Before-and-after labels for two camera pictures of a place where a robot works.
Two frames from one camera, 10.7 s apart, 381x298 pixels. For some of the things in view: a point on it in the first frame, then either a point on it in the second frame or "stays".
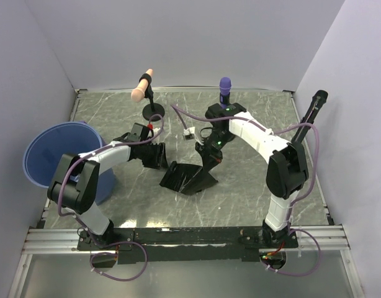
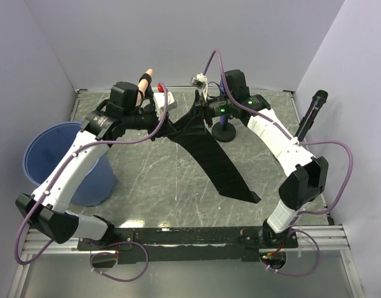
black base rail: (187, 244) stays
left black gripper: (159, 161) to (165, 128)
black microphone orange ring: (318, 99) stays
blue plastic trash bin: (44, 151) stays
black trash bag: (187, 179) to (196, 130)
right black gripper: (211, 158) to (206, 113)
